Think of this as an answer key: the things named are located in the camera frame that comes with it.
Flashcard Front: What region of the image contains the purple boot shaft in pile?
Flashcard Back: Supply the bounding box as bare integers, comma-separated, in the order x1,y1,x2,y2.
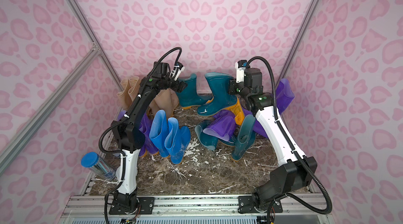
203,110,237,143

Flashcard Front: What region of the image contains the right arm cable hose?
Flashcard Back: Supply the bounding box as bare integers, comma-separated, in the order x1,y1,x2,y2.
245,56,333,215

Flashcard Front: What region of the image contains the teal boot lying under pile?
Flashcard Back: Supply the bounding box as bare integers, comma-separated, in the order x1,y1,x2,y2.
194,120,236,151

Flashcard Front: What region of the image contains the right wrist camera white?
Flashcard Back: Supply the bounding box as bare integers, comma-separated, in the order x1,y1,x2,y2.
236,60,247,83

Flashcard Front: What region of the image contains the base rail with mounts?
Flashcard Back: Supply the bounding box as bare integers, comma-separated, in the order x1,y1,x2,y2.
59,194,335,224

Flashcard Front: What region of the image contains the beige boot pair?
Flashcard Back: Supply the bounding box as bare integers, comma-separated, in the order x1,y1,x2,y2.
116,78,132,110
128,76,141,101

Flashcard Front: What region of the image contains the blue boot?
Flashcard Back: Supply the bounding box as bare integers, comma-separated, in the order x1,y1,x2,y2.
164,117,191,165
149,110,170,158

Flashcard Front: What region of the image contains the aluminium frame post right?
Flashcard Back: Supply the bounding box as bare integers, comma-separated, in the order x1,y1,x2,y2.
276,0,322,87

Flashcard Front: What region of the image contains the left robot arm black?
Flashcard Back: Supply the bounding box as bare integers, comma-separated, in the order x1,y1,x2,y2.
109,62,187,214

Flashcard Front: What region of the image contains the aluminium frame post left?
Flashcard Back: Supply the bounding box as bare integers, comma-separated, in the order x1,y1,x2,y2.
66,0,122,90

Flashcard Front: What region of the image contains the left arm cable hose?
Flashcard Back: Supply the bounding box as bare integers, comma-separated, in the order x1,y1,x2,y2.
98,47,183,224

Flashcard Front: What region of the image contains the beige boot with paper stuffing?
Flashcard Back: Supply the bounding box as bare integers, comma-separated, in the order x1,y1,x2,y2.
155,89,179,118

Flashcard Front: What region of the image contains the blue printed can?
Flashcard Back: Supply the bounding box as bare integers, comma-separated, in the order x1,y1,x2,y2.
81,152,116,181

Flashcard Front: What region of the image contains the aluminium frame post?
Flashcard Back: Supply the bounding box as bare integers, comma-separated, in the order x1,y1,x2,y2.
66,0,122,90
276,0,322,87

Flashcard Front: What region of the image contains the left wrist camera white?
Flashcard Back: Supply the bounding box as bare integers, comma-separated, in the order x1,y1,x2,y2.
170,61,185,80

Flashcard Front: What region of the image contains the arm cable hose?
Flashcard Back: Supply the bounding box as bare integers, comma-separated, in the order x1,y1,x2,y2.
98,47,183,224
245,56,333,215

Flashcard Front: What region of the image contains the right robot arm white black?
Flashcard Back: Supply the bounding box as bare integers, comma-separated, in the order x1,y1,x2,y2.
229,67,324,219

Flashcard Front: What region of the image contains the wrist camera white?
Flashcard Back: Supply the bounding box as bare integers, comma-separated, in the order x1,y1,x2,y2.
236,60,247,83
170,61,185,80

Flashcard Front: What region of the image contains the aluminium diagonal brace left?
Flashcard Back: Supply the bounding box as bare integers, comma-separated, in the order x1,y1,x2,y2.
1,46,99,174

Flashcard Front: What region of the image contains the yellow boot sole in pile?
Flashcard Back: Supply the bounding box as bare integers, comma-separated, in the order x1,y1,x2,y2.
232,98,245,126

